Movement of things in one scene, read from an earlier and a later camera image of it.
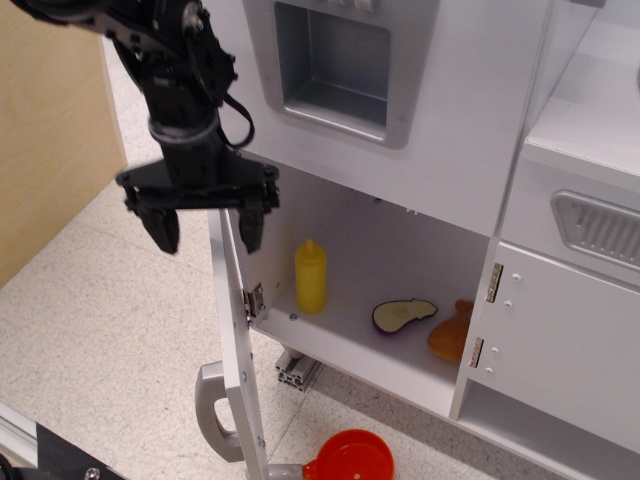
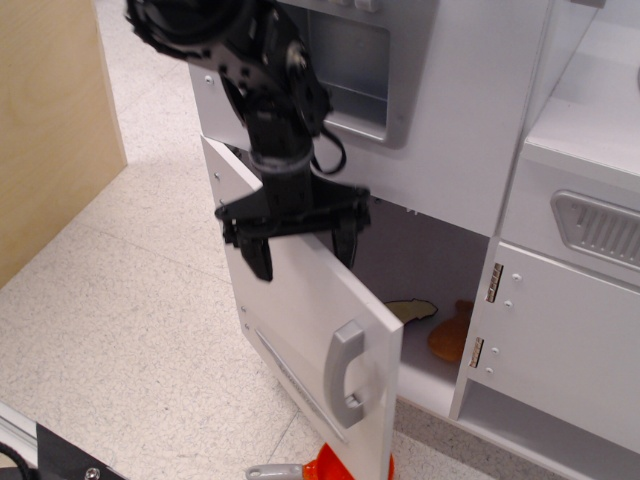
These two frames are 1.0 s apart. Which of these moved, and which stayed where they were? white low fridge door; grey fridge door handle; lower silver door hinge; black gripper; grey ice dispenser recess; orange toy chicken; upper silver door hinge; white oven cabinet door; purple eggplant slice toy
Moved: black gripper; grey fridge door handle; white low fridge door
Stayed: orange toy chicken; white oven cabinet door; lower silver door hinge; grey ice dispenser recess; purple eggplant slice toy; upper silver door hinge
